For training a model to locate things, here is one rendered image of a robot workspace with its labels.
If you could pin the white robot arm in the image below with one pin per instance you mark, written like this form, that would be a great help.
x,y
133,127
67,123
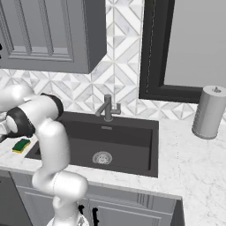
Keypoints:
x,y
53,141

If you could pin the dark grey sink basin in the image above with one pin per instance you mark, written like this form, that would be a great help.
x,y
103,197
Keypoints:
x,y
129,147

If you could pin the round metal sink drain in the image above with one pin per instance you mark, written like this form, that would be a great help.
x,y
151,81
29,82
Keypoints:
x,y
102,158

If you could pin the green and yellow sponge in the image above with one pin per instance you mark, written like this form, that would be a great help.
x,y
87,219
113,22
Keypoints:
x,y
21,146

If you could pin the grey metal tap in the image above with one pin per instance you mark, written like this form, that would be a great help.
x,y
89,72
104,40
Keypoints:
x,y
108,109

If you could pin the grey base cupboard run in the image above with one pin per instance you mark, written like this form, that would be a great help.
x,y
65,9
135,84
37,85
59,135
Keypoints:
x,y
132,203

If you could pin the grey paper towel roll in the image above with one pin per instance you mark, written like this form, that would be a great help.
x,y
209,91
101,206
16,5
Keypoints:
x,y
209,114

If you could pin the grey base cupboard door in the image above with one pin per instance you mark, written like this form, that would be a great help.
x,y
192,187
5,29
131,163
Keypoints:
x,y
132,214
35,206

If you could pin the dark grey dishwasher front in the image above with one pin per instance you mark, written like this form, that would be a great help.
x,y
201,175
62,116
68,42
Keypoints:
x,y
11,203

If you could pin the black window frame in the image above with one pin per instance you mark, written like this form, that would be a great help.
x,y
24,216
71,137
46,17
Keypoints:
x,y
153,58

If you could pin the grey wall cupboard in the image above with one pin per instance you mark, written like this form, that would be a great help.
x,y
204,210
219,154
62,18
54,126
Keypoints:
x,y
95,32

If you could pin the grey wall cupboard door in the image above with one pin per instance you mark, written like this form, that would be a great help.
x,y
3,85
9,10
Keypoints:
x,y
41,29

